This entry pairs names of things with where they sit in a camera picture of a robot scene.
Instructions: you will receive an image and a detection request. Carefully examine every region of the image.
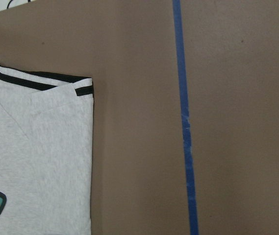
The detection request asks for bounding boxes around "grey cartoon print t-shirt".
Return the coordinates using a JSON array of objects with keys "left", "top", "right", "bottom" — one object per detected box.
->
[{"left": 0, "top": 65, "right": 94, "bottom": 235}]

